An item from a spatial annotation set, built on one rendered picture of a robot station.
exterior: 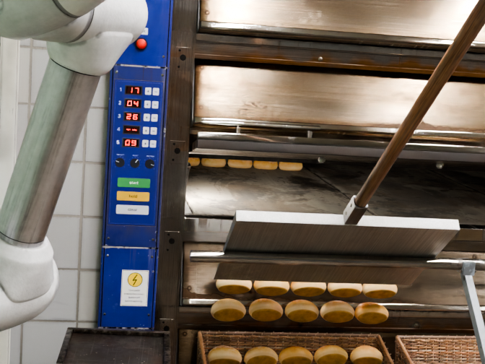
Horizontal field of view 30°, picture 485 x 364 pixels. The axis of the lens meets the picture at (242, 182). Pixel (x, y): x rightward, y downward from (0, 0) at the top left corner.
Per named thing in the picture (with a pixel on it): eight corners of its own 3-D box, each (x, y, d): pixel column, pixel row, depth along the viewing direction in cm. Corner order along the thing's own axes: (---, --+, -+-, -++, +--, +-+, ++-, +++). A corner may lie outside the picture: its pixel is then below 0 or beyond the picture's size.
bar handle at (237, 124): (201, 140, 244) (200, 141, 245) (320, 146, 249) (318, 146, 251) (201, 118, 244) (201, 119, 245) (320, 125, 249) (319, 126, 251)
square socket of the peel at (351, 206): (369, 208, 207) (367, 195, 208) (354, 207, 206) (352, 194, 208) (358, 224, 215) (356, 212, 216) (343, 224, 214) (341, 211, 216)
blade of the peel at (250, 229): (460, 230, 219) (458, 219, 220) (236, 220, 209) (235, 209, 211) (410, 285, 250) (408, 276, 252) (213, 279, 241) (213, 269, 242)
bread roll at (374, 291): (394, 300, 258) (391, 283, 261) (400, 289, 252) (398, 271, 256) (360, 300, 256) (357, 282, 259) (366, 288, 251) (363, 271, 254)
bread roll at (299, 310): (316, 325, 260) (313, 310, 264) (322, 309, 255) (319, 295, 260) (283, 323, 258) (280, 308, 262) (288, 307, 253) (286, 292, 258)
